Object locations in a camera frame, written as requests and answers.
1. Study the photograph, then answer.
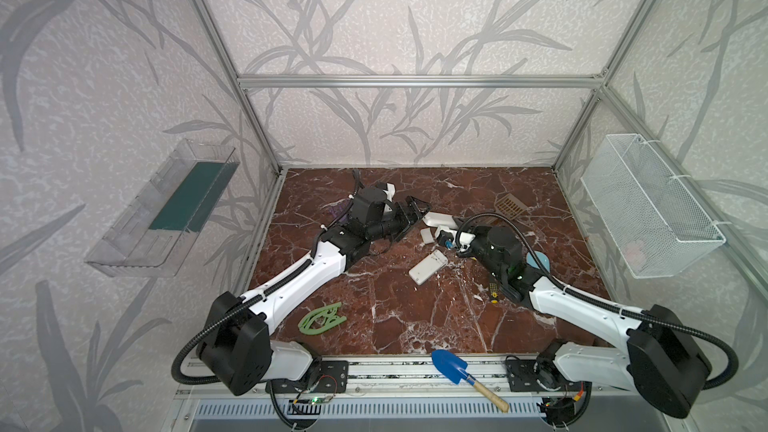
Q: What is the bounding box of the white remote control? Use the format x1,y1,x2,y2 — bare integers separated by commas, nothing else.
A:
422,212,465,237
408,250,448,286

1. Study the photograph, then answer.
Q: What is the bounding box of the white battery cover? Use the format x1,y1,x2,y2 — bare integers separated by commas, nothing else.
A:
420,228,434,244

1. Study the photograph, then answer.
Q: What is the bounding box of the black yellow screwdriver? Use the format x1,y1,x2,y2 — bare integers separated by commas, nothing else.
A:
488,282,500,304

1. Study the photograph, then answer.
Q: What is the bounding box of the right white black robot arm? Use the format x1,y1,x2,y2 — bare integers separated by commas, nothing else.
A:
436,226,739,419

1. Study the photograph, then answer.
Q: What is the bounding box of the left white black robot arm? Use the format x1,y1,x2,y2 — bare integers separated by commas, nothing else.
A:
171,184,431,396

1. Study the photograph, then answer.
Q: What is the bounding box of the light blue spatula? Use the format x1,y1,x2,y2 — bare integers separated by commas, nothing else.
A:
526,251,550,272

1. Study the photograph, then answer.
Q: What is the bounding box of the green plastic hanger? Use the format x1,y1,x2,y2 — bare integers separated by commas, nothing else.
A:
298,302,347,336

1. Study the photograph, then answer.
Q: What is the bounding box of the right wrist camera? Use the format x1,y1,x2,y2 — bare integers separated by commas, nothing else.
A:
442,230,476,252

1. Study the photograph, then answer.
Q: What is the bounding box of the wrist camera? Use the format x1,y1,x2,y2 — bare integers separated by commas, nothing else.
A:
378,183,396,201
442,230,476,252

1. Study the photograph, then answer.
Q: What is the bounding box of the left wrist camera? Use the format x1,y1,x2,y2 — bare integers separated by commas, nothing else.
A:
378,183,396,201

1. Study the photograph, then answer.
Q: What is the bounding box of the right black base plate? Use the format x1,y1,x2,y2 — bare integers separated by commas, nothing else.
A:
504,355,584,396

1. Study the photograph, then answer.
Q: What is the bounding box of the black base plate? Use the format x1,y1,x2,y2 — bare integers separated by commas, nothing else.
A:
504,355,584,396
267,359,350,395

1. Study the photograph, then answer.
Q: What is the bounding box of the blue shovel wooden handle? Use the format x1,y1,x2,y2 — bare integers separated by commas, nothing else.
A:
431,350,510,413

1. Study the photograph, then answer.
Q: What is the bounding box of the aluminium front rail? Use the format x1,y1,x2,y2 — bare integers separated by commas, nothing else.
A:
173,355,685,400

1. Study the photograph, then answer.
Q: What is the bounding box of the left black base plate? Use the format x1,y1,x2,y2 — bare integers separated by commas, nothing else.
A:
267,359,350,395

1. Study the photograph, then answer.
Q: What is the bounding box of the white wire basket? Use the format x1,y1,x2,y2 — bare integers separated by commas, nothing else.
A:
581,134,726,279

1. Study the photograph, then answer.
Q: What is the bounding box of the clear plastic wall bin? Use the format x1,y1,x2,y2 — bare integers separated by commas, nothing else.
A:
85,139,240,278

